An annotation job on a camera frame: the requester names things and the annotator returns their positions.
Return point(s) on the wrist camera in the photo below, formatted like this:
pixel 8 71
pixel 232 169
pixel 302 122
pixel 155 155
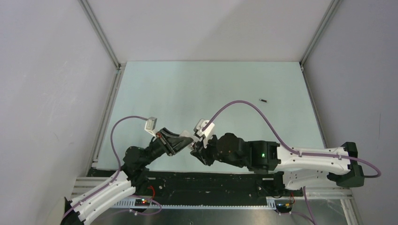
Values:
pixel 150 126
pixel 204 131

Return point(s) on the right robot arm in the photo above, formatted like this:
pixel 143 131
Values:
pixel 309 166

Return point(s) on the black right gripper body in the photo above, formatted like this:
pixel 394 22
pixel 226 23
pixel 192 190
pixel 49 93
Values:
pixel 209 154

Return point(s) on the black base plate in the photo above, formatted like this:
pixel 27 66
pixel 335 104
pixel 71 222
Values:
pixel 196 187

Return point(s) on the white cable duct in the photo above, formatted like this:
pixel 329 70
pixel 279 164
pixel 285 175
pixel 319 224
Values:
pixel 140 203

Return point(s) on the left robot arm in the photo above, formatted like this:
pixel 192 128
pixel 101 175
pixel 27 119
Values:
pixel 83 210

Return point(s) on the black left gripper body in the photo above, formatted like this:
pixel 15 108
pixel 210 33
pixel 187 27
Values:
pixel 164 144

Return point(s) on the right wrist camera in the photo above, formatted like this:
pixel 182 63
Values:
pixel 204 131

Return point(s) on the aluminium frame rail right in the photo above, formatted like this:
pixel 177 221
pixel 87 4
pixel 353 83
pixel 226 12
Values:
pixel 334 70

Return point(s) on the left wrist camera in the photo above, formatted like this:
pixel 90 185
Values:
pixel 150 126

